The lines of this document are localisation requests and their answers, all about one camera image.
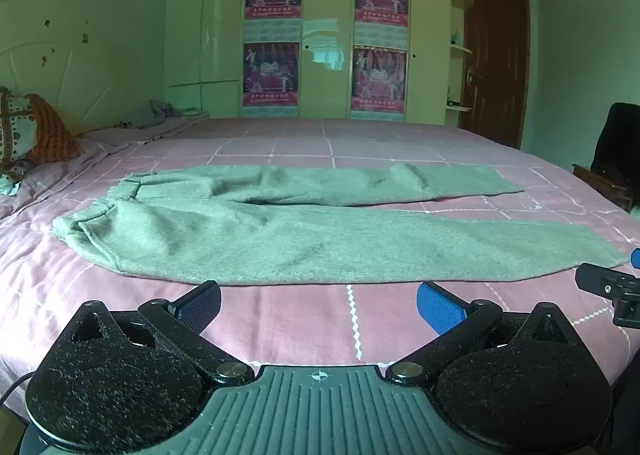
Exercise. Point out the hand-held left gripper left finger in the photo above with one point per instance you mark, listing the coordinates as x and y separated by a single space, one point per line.
200 307

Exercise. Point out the teal and orange patterned quilt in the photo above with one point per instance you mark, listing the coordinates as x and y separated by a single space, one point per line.
45 130

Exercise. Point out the grey-green fleece pants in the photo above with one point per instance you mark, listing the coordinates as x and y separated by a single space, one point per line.
300 235

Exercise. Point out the crumpled grey cloth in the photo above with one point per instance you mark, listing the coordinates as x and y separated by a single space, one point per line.
150 112

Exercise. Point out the pink checked pillow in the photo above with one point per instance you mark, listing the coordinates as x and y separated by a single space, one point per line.
55 177

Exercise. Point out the bed with pink checked sheet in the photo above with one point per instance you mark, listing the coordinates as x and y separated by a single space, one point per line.
300 140

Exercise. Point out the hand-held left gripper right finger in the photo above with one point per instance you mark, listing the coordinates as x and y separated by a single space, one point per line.
440 307

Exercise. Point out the dark cloth on chair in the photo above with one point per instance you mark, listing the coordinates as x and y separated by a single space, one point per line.
617 140

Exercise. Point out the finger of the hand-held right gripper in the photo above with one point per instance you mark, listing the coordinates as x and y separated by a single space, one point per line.
636 258
600 280

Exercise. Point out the cream curved headboard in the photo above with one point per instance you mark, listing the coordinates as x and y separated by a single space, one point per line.
65 50

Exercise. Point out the cream glossy wardrobe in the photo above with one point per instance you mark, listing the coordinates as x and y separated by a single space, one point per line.
325 10

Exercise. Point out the wooden chair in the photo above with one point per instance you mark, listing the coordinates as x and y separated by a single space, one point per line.
600 180

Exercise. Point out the brown wooden door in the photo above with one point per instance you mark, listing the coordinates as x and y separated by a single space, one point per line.
495 60

